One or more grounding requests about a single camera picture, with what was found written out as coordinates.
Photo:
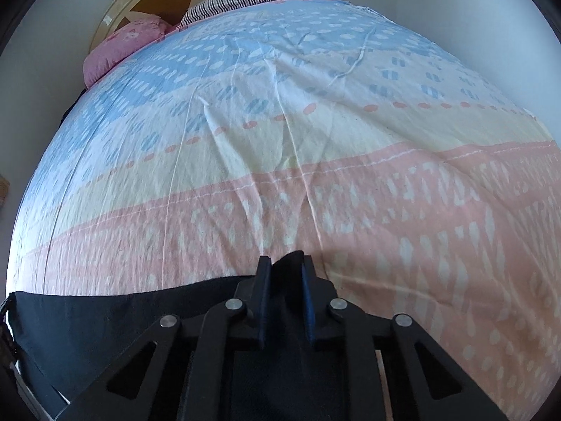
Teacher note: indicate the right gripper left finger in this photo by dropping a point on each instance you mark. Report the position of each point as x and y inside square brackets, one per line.
[262, 287]

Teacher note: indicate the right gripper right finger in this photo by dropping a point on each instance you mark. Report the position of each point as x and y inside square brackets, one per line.
[309, 279]

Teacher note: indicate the black pants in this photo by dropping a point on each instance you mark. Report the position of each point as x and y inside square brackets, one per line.
[187, 353]

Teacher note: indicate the pink blue patterned bedspread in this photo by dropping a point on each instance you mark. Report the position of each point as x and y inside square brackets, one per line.
[416, 185]

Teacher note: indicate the pink pillow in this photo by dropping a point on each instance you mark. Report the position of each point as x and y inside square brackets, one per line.
[121, 44]

